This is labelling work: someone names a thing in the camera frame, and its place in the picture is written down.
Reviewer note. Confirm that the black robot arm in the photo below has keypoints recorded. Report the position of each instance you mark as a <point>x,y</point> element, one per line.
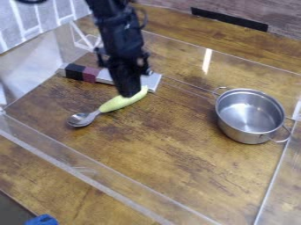
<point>106,9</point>

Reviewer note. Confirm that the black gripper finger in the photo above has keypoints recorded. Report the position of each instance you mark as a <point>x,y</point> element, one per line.
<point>126,78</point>

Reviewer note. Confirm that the blue object at bottom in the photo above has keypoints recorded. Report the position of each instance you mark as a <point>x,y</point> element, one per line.
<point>43,219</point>

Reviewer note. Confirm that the silver pot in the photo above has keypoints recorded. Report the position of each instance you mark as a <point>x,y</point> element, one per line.
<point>251,116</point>

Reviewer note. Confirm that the spoon with yellow handle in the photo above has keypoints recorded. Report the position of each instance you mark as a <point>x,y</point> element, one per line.
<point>83,119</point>

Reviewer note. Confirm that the black strip on wall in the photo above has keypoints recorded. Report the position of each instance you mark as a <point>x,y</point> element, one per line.
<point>229,19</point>

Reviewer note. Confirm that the grey block with dark end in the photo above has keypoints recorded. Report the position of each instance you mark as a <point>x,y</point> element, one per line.
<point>93,75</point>

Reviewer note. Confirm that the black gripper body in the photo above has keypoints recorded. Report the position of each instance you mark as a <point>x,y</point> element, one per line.
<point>122,40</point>

